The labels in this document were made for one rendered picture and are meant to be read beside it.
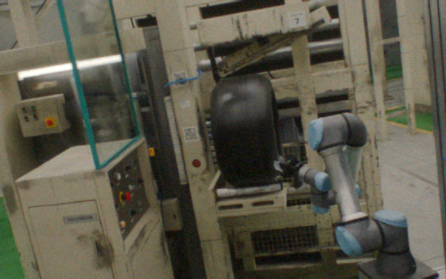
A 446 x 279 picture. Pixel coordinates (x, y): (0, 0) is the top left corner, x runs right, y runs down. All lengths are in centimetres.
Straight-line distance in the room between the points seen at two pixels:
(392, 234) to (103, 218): 113
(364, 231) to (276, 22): 130
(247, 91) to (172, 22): 51
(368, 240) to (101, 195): 105
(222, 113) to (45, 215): 92
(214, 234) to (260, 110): 78
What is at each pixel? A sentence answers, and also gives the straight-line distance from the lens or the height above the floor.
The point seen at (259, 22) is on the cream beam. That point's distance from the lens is 284.
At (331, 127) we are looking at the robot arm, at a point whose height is 129.
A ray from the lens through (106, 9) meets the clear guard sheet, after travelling 251.
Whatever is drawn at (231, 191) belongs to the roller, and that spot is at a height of 91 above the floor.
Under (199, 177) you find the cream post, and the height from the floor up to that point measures 98.
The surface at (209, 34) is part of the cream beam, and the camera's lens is 288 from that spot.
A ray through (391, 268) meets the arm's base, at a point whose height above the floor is 75.
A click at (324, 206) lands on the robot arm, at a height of 90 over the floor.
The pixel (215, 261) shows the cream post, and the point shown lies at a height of 49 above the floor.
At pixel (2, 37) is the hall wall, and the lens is 1187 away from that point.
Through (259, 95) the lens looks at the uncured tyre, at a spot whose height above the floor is 138.
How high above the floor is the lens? 175
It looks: 12 degrees down
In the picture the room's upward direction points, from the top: 10 degrees counter-clockwise
